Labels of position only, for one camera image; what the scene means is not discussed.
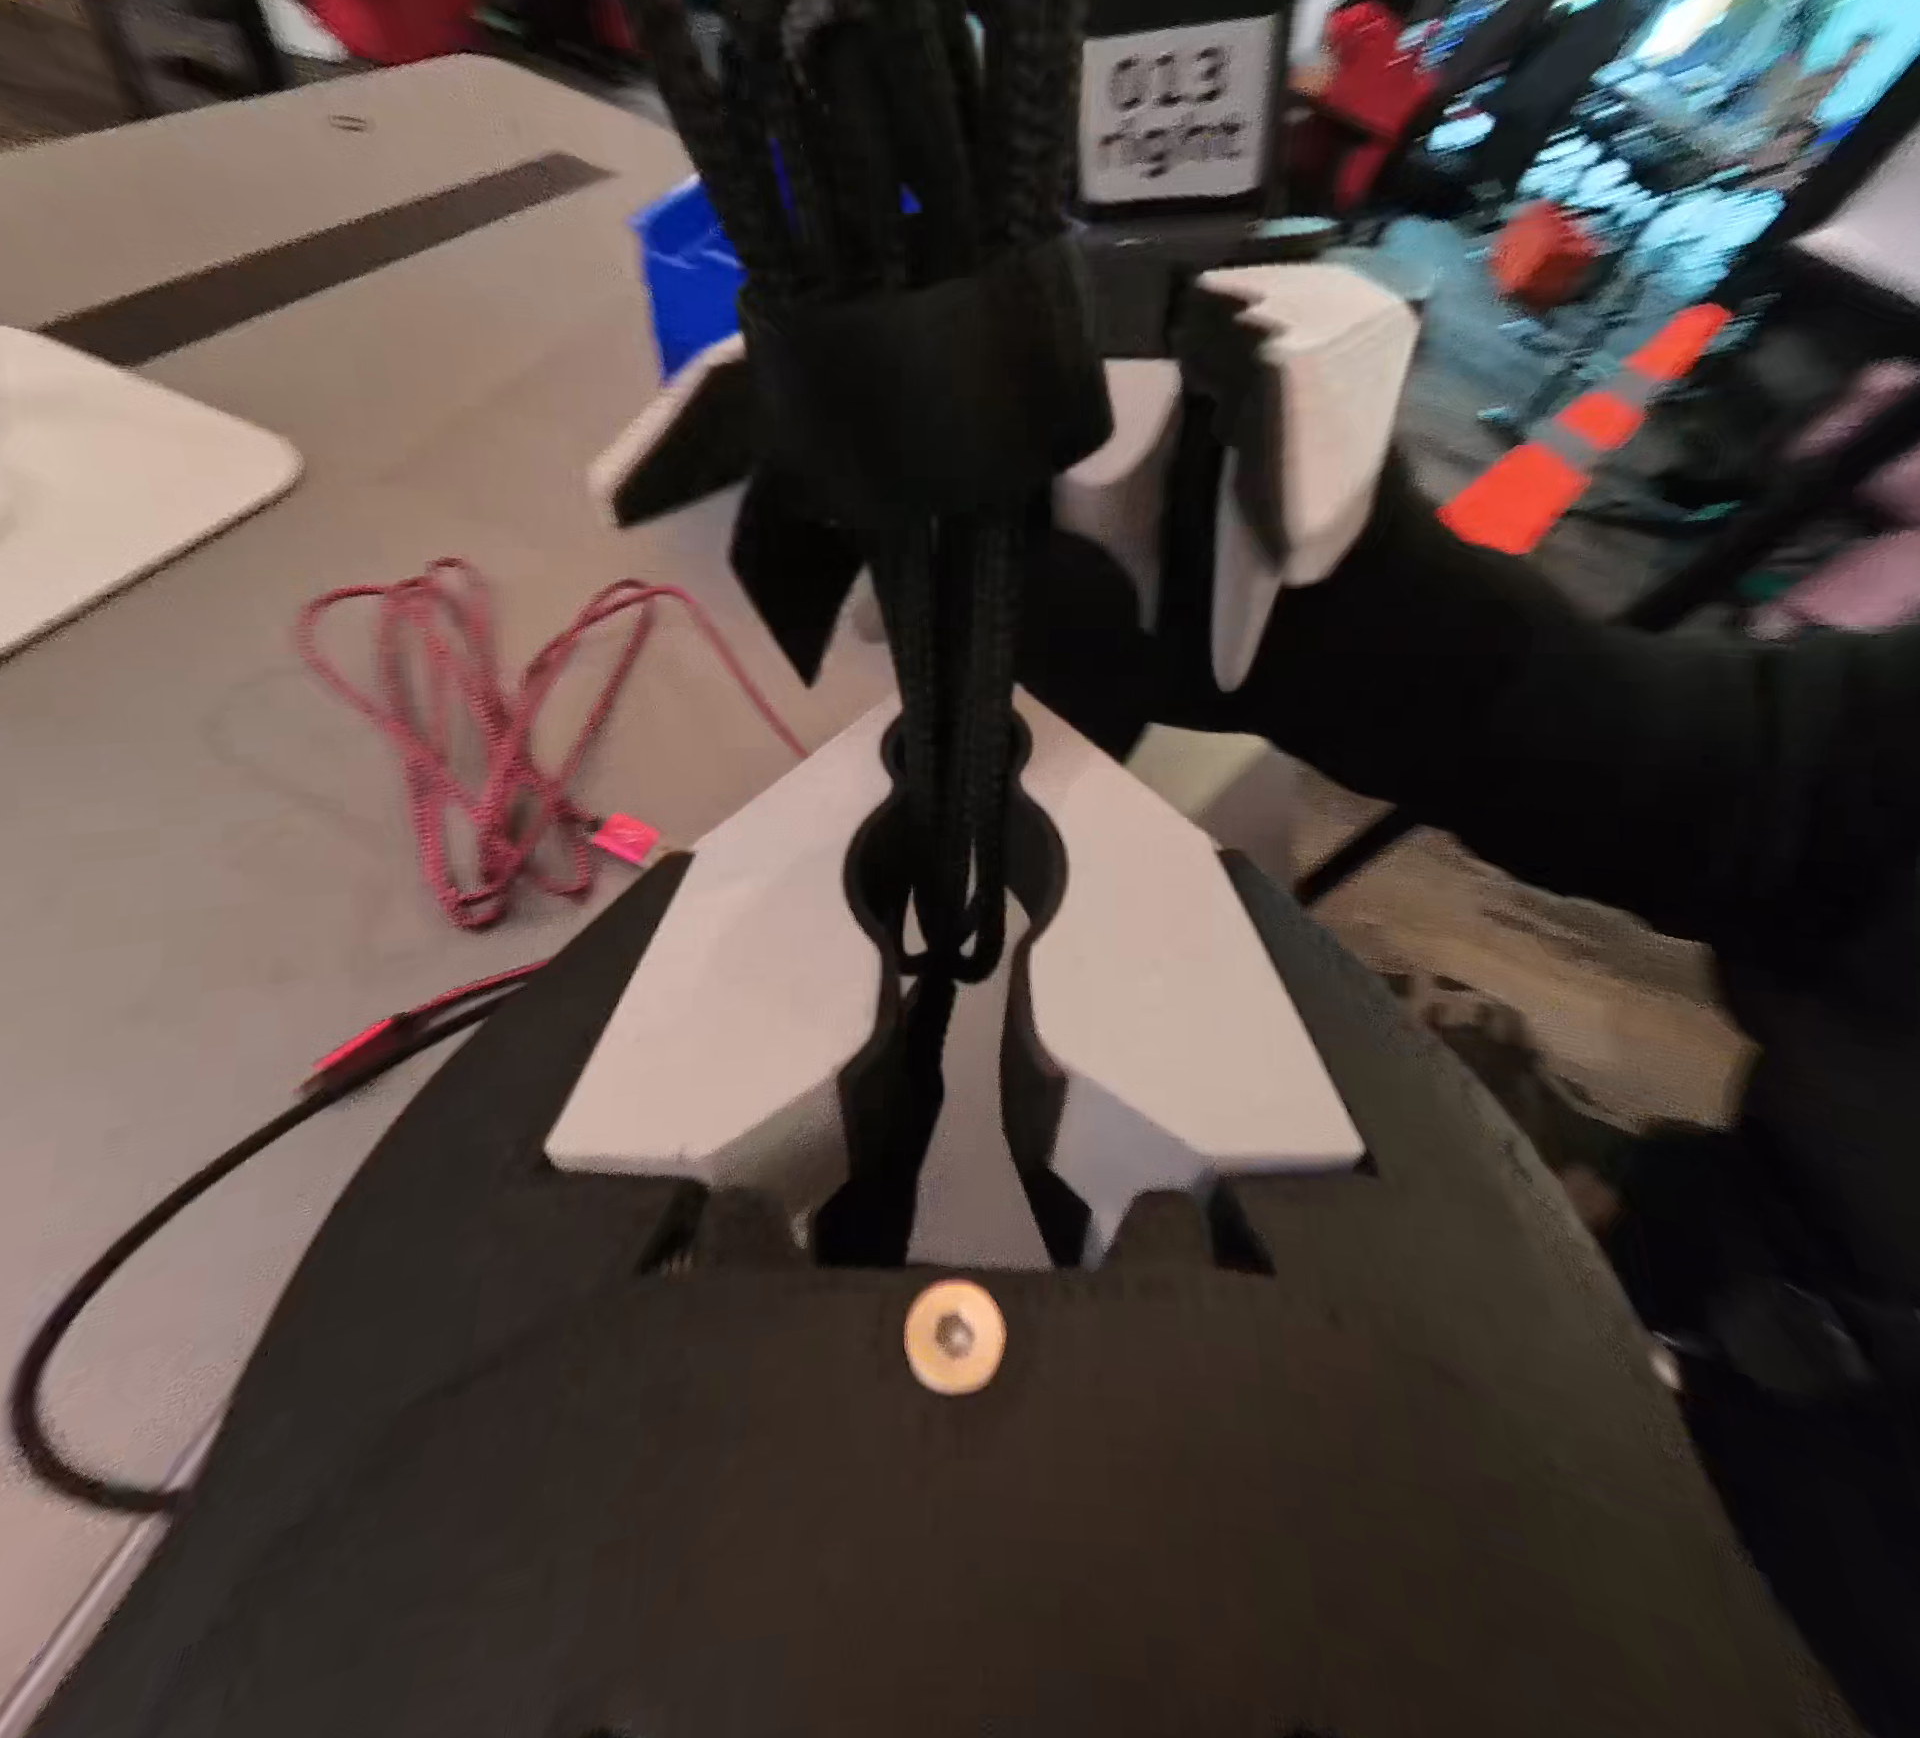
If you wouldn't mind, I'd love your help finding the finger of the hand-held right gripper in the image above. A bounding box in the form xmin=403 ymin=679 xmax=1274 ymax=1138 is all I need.
xmin=1198 ymin=266 xmax=1423 ymax=697
xmin=590 ymin=334 xmax=767 ymax=532

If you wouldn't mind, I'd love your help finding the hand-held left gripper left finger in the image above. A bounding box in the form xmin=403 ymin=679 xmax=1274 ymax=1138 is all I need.
xmin=543 ymin=695 xmax=921 ymax=1243

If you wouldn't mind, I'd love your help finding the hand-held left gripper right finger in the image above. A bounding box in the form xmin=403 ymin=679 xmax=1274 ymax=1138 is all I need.
xmin=1002 ymin=695 xmax=1369 ymax=1259

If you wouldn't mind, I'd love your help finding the red braided usb cable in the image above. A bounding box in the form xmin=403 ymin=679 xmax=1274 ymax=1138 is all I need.
xmin=297 ymin=555 xmax=812 ymax=1095

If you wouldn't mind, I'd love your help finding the black braided cable with strap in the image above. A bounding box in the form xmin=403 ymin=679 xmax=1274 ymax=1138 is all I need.
xmin=638 ymin=0 xmax=1121 ymax=1267

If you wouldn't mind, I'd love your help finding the person's right hand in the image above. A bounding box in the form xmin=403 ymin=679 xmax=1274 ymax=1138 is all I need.
xmin=1035 ymin=449 xmax=1518 ymax=856

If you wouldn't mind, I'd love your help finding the blue plastic bin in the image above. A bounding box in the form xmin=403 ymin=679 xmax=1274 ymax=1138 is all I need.
xmin=626 ymin=175 xmax=924 ymax=382

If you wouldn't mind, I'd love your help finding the orange traffic cone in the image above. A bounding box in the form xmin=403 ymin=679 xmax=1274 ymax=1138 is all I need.
xmin=1438 ymin=302 xmax=1734 ymax=557

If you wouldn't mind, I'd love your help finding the dark table cable tray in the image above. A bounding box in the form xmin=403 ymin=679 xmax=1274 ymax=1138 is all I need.
xmin=46 ymin=150 xmax=617 ymax=366

